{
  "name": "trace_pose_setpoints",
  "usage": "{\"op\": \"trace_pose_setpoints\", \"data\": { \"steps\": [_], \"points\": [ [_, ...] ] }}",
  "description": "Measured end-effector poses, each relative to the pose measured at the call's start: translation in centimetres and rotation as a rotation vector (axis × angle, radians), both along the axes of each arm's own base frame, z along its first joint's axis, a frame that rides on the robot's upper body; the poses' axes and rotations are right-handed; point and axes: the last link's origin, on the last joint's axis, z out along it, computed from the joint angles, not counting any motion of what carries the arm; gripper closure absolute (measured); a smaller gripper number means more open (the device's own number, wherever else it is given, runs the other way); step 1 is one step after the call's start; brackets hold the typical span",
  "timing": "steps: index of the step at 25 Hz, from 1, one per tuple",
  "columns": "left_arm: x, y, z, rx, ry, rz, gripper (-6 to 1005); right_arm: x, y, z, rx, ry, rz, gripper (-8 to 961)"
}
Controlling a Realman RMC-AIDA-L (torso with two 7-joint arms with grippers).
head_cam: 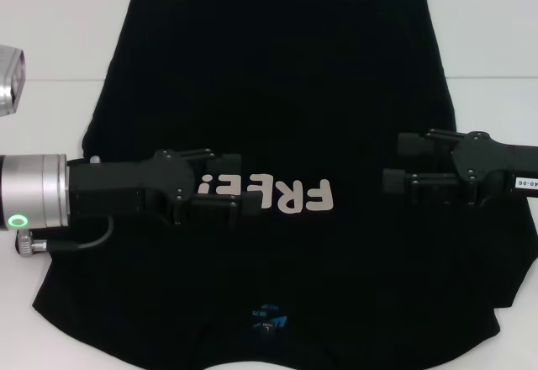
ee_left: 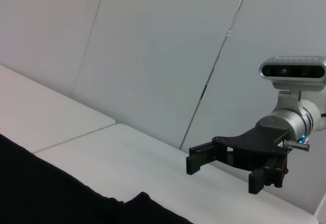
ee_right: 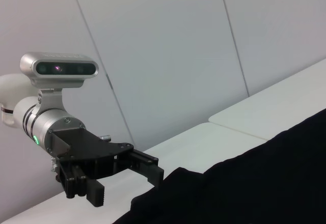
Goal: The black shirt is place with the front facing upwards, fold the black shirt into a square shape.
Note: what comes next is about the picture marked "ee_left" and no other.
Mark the black shirt with FREE print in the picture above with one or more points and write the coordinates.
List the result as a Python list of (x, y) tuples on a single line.
[(38, 188)]

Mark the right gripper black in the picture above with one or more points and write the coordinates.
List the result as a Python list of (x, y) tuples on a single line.
[(257, 147)]

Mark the right robot arm silver white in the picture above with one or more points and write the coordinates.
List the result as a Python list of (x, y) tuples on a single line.
[(293, 117)]

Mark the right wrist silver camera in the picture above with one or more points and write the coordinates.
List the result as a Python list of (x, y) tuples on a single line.
[(293, 71)]

